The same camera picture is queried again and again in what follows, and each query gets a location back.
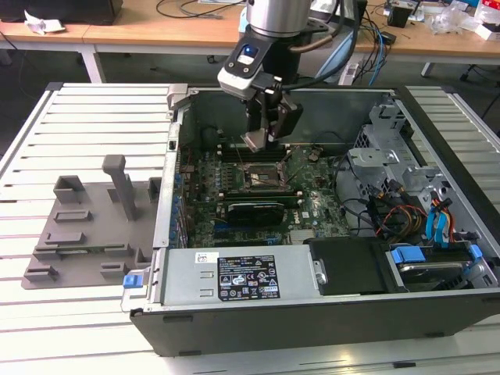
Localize blue data wire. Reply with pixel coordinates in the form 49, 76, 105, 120
424, 197, 454, 251

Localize blue cable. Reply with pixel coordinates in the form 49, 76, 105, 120
369, 21, 388, 86

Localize green motherboard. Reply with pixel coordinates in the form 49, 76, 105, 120
177, 144, 352, 249

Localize grey parts rack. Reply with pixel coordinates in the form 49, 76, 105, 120
21, 154, 163, 292

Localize white cardboard box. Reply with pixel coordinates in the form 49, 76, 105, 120
477, 21, 500, 41

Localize silver chipset heatsink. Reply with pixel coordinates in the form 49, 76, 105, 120
289, 229, 316, 246

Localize CPU socket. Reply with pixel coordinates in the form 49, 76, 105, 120
241, 162, 294, 193

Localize black graphics card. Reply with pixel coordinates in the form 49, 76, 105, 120
226, 201, 288, 227

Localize thick black cable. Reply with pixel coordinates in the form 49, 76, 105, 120
331, 154, 378, 238

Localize silver power supply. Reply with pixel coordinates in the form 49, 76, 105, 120
162, 248, 313, 308

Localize pale blue teach pendant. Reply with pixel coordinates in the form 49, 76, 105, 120
315, 34, 355, 85

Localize silver metal drive cage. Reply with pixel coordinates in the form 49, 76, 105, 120
345, 99, 450, 245

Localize hard disk blue carrier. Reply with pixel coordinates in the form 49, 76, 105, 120
388, 244, 484, 292

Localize white power strip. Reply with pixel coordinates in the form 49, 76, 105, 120
337, 61, 361, 86

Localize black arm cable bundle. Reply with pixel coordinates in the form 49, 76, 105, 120
280, 0, 370, 91

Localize wide black box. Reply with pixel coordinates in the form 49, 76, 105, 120
0, 0, 123, 25

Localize light wooden desk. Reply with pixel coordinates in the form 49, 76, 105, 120
0, 0, 500, 85

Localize thin wire locking lever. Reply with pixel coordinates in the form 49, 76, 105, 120
232, 140, 249, 171

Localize orange yellow power wires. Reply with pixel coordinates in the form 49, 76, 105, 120
373, 195, 429, 239

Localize crumpled white paper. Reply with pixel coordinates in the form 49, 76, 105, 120
23, 9, 66, 37

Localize open PC case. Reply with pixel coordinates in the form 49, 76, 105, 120
120, 84, 500, 359

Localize clear plastic bags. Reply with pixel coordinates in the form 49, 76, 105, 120
424, 2, 486, 37

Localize black plastic shroud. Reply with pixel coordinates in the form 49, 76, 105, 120
308, 237, 391, 296

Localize small black box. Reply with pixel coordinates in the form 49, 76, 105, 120
390, 2, 414, 29

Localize silver CPU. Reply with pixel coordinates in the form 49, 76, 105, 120
239, 130, 271, 154

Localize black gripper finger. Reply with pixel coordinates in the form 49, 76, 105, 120
245, 92, 275, 136
270, 98, 305, 141

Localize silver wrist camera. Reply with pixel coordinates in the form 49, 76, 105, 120
216, 41, 284, 102

